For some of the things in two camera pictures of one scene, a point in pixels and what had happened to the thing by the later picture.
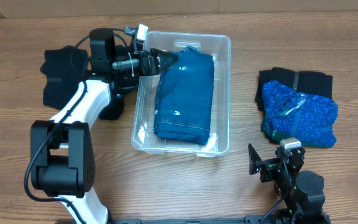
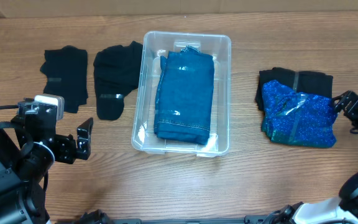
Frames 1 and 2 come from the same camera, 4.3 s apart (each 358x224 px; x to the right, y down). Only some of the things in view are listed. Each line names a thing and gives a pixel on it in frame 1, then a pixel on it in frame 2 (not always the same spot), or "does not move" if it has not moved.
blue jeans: (184, 104) does not move
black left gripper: (155, 65) to (68, 154)
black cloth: (314, 83) does not move
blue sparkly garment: (287, 114) does not move
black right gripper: (267, 165) to (355, 101)
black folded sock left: (63, 68) does not move
